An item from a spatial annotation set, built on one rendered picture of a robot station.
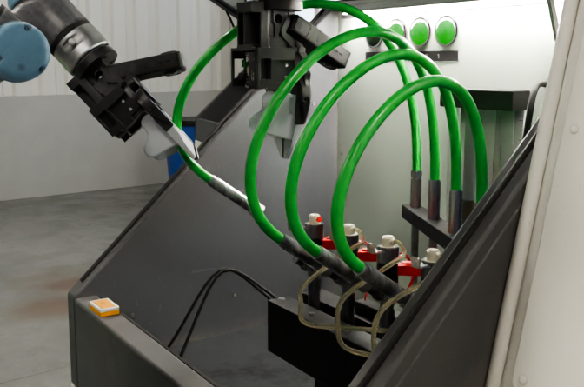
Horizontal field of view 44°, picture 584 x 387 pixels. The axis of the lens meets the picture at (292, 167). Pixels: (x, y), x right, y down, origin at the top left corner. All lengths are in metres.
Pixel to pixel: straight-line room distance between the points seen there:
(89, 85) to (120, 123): 0.08
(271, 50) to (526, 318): 0.45
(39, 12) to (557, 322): 0.81
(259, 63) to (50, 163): 6.78
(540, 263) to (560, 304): 0.05
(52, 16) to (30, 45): 0.16
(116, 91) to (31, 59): 0.16
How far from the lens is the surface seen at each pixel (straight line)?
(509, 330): 0.81
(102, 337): 1.15
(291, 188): 0.83
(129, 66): 1.11
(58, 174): 7.72
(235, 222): 1.36
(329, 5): 1.12
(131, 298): 1.30
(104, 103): 1.09
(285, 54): 0.97
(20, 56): 0.99
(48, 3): 1.15
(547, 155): 0.80
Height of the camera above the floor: 1.33
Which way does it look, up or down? 8 degrees down
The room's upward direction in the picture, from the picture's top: straight up
